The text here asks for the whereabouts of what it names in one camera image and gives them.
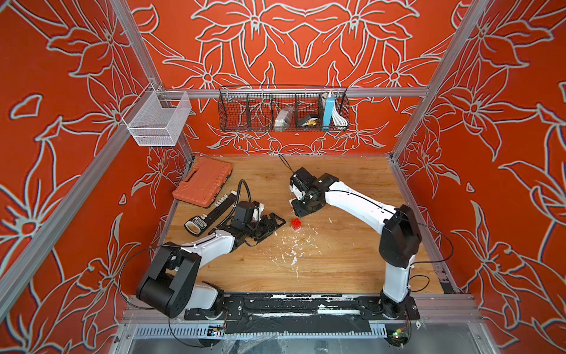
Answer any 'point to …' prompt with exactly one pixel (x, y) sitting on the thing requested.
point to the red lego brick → (296, 224)
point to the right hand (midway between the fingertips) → (293, 212)
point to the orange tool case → (205, 182)
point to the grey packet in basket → (282, 119)
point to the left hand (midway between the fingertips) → (280, 225)
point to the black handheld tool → (197, 226)
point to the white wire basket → (155, 117)
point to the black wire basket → (255, 108)
